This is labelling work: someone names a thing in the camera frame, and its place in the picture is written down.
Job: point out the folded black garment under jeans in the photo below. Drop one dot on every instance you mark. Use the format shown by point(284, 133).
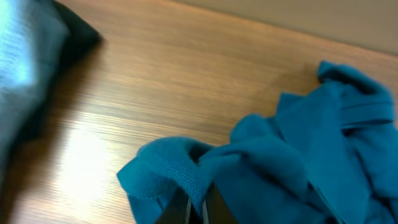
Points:
point(80, 41)

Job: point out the blue polo shirt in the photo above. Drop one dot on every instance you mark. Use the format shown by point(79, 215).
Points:
point(326, 157)

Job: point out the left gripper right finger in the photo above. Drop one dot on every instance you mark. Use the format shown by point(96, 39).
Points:
point(215, 210)

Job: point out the folded light blue jeans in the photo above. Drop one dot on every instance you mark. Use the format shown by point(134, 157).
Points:
point(32, 36)

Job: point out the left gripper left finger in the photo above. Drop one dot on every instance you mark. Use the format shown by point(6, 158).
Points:
point(177, 211)

